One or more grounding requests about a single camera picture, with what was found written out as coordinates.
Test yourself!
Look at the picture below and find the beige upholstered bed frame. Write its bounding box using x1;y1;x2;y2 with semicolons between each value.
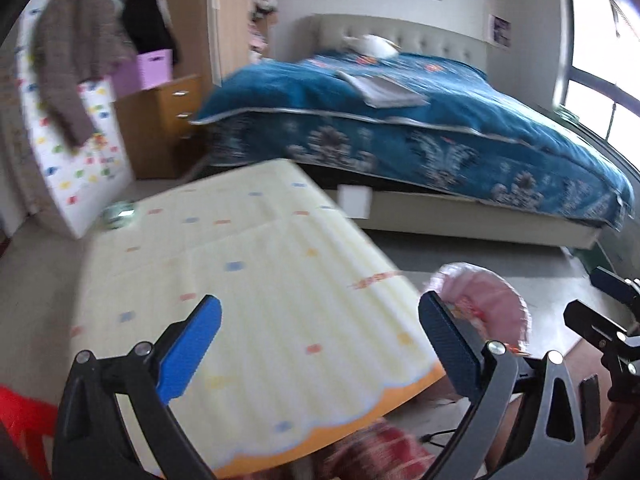
295;12;608;250

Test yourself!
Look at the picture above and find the purple plastic basket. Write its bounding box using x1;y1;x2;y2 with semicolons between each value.
111;49;173;98

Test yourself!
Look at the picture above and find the white pillow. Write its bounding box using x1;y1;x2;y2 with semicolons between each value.
342;34;401;58

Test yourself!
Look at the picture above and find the round green tin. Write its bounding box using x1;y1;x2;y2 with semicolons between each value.
101;201;138;228

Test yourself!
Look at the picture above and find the white hanging card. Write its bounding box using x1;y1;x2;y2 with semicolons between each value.
337;185;372;219

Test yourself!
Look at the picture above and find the wooden nightstand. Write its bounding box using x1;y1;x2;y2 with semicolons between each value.
116;74;211;180

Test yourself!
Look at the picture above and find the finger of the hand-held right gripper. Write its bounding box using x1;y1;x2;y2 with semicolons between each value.
589;266;640;308
563;300;628;346

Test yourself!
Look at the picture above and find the pink trash bag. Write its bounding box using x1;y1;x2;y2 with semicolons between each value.
422;262;532;356

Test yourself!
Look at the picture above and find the striped yellow tablecloth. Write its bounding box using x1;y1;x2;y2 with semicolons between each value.
70;158;446;466

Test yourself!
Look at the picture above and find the brown padded coat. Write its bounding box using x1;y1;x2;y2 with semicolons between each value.
30;0;136;148

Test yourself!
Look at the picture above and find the black jacket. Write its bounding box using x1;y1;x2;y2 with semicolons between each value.
121;0;180;66

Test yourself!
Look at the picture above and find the colourful clothes pile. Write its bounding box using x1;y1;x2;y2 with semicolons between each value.
247;10;273;63

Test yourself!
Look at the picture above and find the blue floral blanket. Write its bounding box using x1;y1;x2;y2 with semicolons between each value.
190;52;635;231

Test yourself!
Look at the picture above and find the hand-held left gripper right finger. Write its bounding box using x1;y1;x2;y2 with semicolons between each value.
418;291;586;480

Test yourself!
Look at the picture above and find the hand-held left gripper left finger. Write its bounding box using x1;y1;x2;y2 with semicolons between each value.
52;295;222;480

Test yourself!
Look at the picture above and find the polka dot white board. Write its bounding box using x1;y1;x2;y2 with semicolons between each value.
15;0;136;240

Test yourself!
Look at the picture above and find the wooden wardrobe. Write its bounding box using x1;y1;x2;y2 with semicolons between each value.
170;0;273;88

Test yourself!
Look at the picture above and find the red plastic stool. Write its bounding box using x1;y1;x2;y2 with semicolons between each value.
0;384;60;480

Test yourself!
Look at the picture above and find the window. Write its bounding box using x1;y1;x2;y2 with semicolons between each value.
552;0;640;161

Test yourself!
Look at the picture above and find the person's plaid pants leg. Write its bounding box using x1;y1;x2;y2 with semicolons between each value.
320;420;436;480

